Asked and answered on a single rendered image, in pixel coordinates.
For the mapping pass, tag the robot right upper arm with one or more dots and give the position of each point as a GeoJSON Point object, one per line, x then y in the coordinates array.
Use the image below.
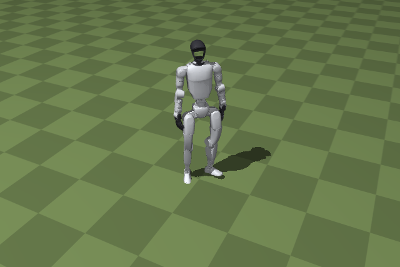
{"type": "Point", "coordinates": [180, 74]}

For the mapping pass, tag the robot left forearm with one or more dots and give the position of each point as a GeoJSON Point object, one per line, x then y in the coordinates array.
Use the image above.
{"type": "Point", "coordinates": [222, 99]}

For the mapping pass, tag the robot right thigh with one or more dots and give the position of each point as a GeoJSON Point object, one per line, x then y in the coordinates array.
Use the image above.
{"type": "Point", "coordinates": [188, 130]}

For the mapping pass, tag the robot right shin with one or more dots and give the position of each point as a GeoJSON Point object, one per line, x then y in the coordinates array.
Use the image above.
{"type": "Point", "coordinates": [187, 159]}

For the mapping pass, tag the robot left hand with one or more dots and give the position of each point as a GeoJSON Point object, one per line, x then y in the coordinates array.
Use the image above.
{"type": "Point", "coordinates": [222, 111]}

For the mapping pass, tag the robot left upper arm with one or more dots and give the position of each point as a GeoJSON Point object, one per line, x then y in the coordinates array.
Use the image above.
{"type": "Point", "coordinates": [217, 76]}

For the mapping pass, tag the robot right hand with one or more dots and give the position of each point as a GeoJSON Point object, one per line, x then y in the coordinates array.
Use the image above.
{"type": "Point", "coordinates": [178, 122]}

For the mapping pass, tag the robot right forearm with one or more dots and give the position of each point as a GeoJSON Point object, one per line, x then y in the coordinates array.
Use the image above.
{"type": "Point", "coordinates": [178, 105]}

